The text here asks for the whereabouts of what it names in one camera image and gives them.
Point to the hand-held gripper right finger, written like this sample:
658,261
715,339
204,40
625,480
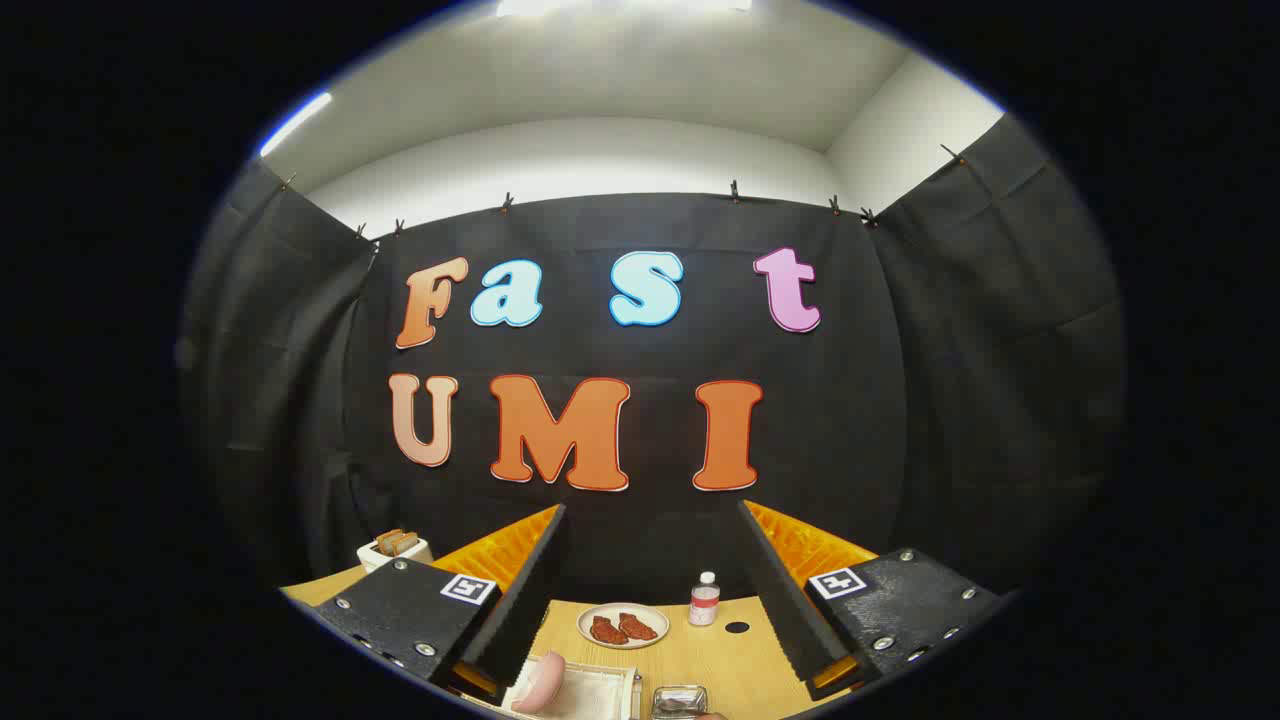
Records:
790,610

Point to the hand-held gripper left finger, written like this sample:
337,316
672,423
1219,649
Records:
520,610

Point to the pink plate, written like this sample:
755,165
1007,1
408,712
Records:
545,680

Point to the white plate with steaks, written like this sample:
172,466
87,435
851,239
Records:
590,612

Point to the clear bottle with red label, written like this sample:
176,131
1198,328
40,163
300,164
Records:
704,605

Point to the brown steak piece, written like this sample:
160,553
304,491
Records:
607,630
638,627

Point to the white toaster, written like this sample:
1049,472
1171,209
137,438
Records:
400,560

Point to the toasted bread slice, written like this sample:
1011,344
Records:
386,542
407,541

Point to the black backdrop cloth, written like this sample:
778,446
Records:
900,400

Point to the row of black clips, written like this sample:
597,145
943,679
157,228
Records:
734,190

